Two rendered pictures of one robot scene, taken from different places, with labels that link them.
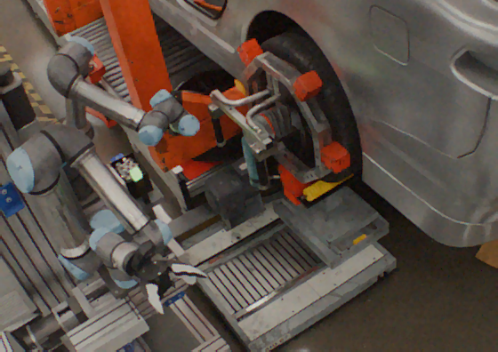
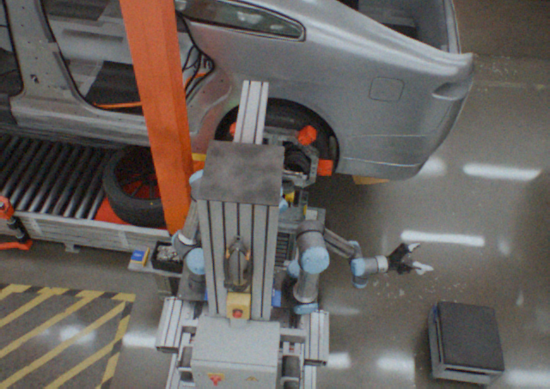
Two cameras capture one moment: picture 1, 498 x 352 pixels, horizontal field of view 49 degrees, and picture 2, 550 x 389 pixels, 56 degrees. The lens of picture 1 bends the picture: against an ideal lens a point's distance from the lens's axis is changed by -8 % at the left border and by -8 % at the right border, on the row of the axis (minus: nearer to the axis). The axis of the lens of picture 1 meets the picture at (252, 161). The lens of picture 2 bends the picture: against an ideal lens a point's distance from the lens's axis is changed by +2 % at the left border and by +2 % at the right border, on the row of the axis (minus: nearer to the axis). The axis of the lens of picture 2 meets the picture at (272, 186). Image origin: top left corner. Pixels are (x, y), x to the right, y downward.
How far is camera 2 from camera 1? 2.09 m
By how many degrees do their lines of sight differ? 42
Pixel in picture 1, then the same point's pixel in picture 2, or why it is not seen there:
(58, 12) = not seen: outside the picture
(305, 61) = (296, 122)
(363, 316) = not seen: hidden behind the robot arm
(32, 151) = (320, 244)
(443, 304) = (364, 217)
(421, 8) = (416, 70)
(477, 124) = (442, 114)
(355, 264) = not seen: hidden behind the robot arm
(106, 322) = (315, 331)
